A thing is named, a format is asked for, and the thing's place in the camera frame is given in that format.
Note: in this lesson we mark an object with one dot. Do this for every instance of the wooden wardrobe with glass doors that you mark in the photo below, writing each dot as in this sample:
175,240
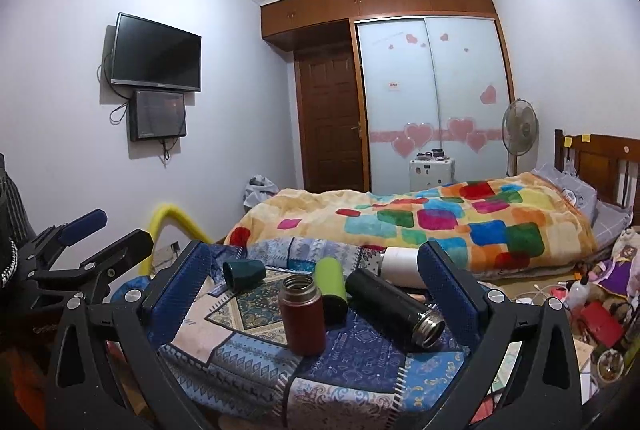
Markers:
425,74

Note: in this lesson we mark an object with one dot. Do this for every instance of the orange cloth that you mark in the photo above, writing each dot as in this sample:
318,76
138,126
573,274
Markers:
20,385

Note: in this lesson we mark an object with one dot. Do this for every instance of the red thermos cup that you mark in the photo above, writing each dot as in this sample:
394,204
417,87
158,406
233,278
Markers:
301,317

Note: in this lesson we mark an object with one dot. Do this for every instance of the dark green cup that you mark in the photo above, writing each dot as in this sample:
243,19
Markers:
243,273

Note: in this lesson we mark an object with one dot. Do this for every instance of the dark knitted clothing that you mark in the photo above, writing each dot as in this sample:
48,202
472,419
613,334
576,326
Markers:
10,210

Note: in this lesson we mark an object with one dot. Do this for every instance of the black thermos cup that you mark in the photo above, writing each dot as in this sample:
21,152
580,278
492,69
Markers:
390,305

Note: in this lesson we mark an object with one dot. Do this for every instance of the grey pillow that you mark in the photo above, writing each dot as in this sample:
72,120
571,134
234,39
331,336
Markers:
567,190

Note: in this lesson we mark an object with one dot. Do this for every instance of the light green cup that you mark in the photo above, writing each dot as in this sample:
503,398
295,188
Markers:
331,282

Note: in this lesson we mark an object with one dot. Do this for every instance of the colourful checked blanket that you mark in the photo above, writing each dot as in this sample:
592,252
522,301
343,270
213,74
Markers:
450,220

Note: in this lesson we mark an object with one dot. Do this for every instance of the red box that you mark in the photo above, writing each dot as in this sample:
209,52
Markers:
600,321

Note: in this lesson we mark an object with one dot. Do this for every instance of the standing fan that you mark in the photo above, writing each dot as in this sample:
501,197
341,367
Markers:
520,127

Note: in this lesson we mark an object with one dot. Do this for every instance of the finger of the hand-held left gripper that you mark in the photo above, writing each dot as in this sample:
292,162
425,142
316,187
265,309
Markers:
122,249
82,226

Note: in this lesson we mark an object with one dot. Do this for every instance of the small wall monitor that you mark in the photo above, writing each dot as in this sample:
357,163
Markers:
157,114

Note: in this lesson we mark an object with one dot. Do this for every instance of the white plastic bottle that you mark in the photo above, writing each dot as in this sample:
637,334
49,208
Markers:
580,294

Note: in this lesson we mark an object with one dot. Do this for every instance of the wooden headboard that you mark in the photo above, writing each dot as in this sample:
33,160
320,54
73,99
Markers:
595,159

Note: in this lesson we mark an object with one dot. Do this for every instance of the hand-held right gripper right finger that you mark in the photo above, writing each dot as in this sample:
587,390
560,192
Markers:
450,297

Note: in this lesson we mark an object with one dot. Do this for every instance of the yellow foam tube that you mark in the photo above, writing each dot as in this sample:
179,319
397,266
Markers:
175,217

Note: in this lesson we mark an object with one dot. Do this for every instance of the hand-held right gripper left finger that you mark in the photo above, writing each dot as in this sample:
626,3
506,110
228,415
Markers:
182,282

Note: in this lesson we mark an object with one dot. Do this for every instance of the wall television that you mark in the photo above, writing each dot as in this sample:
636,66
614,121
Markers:
156,52

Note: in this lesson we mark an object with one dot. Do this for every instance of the white cup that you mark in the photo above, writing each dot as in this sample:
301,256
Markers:
400,267

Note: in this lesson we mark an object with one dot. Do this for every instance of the blue patchwork cloth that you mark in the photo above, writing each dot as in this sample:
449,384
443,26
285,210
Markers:
360,375

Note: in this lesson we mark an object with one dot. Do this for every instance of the grey clothes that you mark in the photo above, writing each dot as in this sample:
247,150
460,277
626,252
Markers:
260,192

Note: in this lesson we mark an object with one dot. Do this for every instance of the purple plush toy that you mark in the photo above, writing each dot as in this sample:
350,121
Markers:
620,260

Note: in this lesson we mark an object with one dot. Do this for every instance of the blue bag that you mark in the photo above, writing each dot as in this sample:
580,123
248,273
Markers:
127,288

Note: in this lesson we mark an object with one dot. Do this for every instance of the white appliance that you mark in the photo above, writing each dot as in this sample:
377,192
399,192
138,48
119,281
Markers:
432,172

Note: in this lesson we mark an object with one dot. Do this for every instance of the brown wooden door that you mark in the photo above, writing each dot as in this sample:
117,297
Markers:
330,119

